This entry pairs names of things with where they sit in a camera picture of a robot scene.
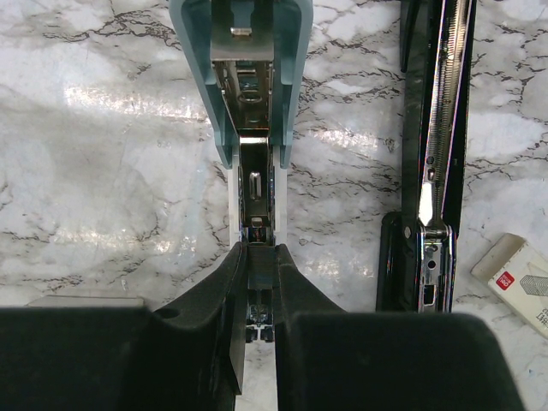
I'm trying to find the black stapler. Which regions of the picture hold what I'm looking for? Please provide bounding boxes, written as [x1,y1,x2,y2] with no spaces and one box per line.
[376,0,476,313]

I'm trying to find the small cardboard staple box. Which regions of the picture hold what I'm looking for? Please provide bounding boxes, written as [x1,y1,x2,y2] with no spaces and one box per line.
[471,233,547,337]

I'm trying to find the light blue stapler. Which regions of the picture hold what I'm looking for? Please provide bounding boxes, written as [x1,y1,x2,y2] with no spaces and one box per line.
[169,1,313,342]

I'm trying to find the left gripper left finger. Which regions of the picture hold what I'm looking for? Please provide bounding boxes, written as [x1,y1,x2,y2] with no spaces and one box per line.
[1,244,247,410]

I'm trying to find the staple tray with staples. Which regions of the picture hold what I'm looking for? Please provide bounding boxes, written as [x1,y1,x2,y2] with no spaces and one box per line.
[27,295,146,308]

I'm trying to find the silver staple strip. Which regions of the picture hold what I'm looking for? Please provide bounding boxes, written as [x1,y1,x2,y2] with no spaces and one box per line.
[247,245,277,290]

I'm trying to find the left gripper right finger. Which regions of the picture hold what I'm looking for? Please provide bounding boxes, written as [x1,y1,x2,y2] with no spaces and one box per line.
[274,245,523,410]

